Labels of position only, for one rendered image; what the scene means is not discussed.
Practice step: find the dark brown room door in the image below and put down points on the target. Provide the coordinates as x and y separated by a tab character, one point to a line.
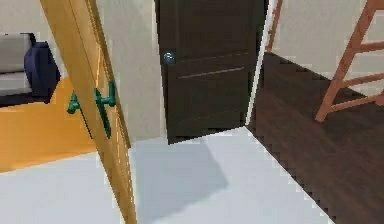
206	66

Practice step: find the round silver door knob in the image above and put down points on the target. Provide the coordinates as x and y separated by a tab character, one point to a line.
169	57

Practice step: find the light wooden room door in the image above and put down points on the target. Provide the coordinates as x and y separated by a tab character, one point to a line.
83	50

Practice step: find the dark blue pillow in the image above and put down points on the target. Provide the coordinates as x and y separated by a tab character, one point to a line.
41	70

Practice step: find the reddish wooden ladder shelf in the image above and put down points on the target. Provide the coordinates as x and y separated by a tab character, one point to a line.
346	63

